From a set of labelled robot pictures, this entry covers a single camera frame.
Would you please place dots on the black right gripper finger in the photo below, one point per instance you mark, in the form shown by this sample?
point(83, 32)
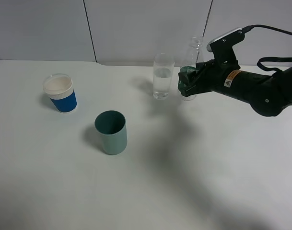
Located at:
point(190, 74)

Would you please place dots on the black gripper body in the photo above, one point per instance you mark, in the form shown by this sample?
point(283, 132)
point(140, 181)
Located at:
point(267, 95)

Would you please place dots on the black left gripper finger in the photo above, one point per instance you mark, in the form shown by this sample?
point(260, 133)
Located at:
point(197, 87)

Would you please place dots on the clear bottle green label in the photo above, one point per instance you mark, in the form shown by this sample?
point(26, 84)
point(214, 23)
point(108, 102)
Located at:
point(193, 57)

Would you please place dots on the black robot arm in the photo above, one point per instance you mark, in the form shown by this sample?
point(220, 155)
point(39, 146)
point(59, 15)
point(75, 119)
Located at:
point(268, 95)

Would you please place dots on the green plastic cup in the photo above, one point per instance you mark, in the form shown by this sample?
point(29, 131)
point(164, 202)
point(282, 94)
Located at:
point(111, 128)

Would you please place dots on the blue white paper cup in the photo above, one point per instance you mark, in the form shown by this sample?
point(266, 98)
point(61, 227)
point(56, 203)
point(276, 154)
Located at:
point(59, 88)

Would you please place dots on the tall clear glass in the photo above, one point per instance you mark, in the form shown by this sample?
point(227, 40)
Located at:
point(163, 67)

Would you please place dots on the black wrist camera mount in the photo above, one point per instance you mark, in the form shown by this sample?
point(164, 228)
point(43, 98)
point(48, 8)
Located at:
point(222, 46)

